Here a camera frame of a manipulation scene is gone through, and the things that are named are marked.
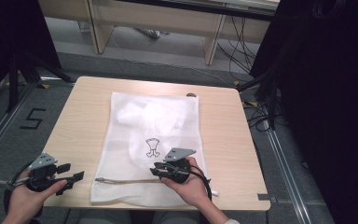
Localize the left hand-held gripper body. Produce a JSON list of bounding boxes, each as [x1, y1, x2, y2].
[[26, 152, 59, 192]]

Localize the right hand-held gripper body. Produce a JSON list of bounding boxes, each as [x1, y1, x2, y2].
[[162, 147, 197, 185]]

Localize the white mesh laundry bag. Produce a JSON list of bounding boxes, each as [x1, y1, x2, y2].
[[89, 91, 220, 208]]

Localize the person's right hand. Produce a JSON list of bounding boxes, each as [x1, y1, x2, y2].
[[160, 156, 212, 209]]

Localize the person's left hand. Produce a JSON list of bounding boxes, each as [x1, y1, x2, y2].
[[2, 169, 68, 223]]

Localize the white garment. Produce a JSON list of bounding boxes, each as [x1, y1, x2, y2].
[[116, 99, 191, 175]]

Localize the person's grey trousers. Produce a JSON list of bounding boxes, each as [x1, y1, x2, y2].
[[71, 208, 208, 224]]

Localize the black tripod stand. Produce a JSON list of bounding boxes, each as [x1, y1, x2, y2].
[[236, 62, 282, 131], [5, 50, 75, 114]]

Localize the grey power strip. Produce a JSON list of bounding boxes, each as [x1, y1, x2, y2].
[[134, 27, 171, 40]]

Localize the black curtain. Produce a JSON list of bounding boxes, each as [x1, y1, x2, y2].
[[0, 0, 62, 111], [249, 0, 358, 224]]

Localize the beige wooden desk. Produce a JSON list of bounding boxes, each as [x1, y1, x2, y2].
[[37, 0, 281, 66]]

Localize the right hand-held gripper cable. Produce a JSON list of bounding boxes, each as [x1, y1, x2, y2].
[[186, 164, 214, 202]]

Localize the hand-held gripper cable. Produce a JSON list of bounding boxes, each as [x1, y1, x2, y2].
[[186, 164, 214, 202], [0, 161, 34, 218]]

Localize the left hand-held gripper cable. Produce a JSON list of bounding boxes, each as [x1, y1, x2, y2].
[[0, 161, 34, 218]]

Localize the aluminium floor rail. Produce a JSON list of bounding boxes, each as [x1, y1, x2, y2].
[[0, 83, 37, 169], [262, 119, 314, 224]]

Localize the black floor cables bundle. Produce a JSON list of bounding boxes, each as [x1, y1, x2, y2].
[[241, 98, 282, 133]]

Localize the thin white floor cable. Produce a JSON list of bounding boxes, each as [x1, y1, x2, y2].
[[107, 29, 236, 89]]

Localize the black hanging cables bundle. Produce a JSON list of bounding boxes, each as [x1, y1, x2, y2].
[[216, 15, 262, 82]]

